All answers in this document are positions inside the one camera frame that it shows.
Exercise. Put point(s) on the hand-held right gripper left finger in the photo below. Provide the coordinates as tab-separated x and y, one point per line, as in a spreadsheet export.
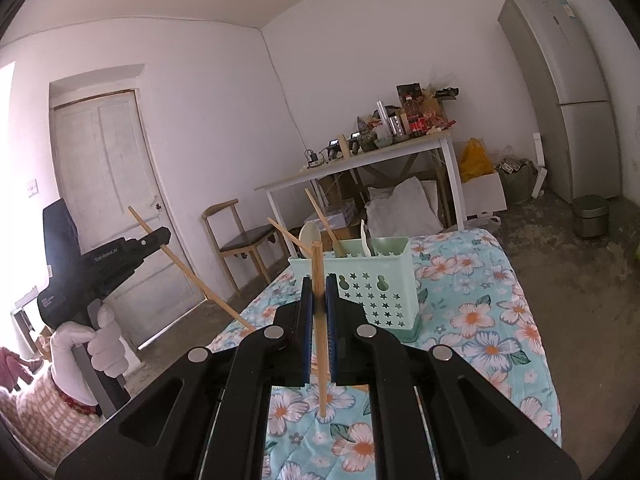
307	330

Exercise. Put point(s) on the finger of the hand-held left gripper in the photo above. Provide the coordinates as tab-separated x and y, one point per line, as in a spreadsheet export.
157	240

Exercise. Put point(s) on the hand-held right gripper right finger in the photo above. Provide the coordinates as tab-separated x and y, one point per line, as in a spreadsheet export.
331	330

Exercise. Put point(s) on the long wooden chopstick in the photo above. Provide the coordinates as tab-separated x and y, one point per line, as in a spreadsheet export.
200	285
287	235
319	260
322	220

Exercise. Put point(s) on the green plastic utensil holder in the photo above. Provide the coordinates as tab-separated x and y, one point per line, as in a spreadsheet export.
385	290

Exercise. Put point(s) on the metal spoon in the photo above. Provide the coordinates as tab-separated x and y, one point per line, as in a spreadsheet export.
310	236

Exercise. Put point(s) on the white plastic spoon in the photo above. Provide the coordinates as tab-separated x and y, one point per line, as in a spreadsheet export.
366	240

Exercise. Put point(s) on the person's left forearm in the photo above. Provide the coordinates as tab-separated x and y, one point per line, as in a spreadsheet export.
45	420

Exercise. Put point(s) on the person's left hand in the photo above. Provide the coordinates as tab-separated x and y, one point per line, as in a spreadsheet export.
67	355

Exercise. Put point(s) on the wooden chair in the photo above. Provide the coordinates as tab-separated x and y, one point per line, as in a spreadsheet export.
247	237

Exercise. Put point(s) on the white door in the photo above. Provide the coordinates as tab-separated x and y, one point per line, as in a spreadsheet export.
115	160

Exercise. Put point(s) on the pink garment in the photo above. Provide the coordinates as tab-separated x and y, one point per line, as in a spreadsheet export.
12	367

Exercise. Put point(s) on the printed cardboard box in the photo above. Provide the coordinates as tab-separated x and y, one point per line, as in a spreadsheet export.
337	212

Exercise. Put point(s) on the white sack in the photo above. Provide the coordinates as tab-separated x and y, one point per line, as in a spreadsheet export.
400	205

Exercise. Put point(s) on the floral blanket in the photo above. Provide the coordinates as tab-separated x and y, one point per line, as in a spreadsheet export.
480	320

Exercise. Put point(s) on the black power adapter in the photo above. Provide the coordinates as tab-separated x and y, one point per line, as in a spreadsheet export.
313	158

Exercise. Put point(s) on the white table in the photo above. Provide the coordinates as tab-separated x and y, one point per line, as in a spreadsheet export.
390	152

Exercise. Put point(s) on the white cardboard box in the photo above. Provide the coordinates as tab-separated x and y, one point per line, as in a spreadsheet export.
482	192

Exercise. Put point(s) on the metal cup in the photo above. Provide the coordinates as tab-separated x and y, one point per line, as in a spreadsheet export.
400	127

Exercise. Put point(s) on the yellow plastic bag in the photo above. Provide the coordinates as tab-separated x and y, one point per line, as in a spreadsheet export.
472	160

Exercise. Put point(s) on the clear plastic tube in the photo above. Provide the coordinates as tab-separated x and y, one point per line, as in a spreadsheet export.
385	115

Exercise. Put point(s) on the cola bottle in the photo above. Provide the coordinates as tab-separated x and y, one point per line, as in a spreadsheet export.
414	120

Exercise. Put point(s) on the grey-green sack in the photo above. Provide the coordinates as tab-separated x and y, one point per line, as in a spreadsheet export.
517	185

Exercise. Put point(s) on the pile of snack packets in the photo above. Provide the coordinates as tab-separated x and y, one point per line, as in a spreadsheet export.
437	117

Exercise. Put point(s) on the brown box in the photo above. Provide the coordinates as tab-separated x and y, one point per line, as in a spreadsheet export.
410	91

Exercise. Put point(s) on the white foam strip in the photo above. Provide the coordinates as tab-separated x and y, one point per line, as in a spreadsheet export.
540	165

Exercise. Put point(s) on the metal trash can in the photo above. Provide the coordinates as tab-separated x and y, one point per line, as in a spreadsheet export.
590	215

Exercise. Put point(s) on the silver refrigerator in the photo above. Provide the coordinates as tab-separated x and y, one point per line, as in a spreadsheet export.
565	85

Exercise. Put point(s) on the wall light switch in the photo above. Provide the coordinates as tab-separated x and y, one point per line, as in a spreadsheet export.
32	187

